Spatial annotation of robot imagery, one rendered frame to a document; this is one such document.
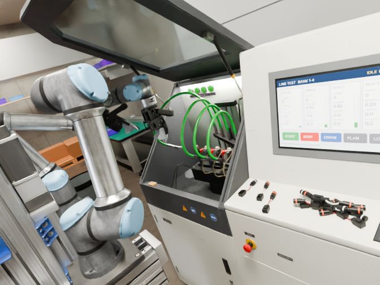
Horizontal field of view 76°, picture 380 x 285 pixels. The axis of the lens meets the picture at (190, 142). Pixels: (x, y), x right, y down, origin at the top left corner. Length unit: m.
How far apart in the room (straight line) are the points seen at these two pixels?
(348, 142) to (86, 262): 0.97
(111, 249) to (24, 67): 4.43
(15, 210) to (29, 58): 4.28
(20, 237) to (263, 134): 1.00
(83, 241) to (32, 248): 0.24
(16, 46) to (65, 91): 4.42
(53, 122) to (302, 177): 1.13
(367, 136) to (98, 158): 0.86
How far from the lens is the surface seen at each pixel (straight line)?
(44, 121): 1.29
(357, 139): 1.00
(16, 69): 5.08
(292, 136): 1.07
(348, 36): 1.00
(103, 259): 0.92
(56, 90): 0.77
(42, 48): 5.18
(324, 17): 2.34
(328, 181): 1.08
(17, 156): 1.04
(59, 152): 6.81
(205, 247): 1.46
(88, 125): 0.74
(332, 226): 0.94
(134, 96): 1.08
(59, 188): 1.32
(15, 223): 1.03
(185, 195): 1.29
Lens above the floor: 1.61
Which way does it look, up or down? 19 degrees down
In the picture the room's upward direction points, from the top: 18 degrees counter-clockwise
